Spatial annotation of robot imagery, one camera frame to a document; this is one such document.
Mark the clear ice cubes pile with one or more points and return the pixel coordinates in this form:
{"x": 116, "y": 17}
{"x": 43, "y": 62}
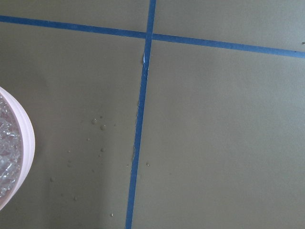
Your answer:
{"x": 10, "y": 149}

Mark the pink bowl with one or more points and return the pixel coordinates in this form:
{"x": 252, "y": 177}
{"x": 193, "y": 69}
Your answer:
{"x": 27, "y": 139}

